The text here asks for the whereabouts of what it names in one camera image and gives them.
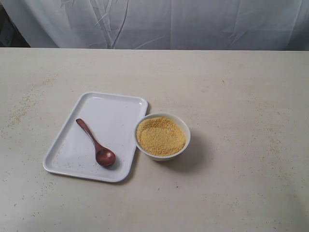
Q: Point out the yellow millet grain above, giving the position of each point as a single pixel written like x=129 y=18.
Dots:
x=160 y=136

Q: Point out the white ceramic bowl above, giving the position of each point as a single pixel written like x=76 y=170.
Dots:
x=176 y=120

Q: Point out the dark wooden spoon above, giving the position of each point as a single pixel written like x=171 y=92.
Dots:
x=103 y=155

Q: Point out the white backdrop cloth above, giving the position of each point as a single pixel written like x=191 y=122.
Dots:
x=163 y=24

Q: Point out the white rectangular plastic tray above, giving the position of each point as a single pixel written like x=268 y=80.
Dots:
x=112 y=119

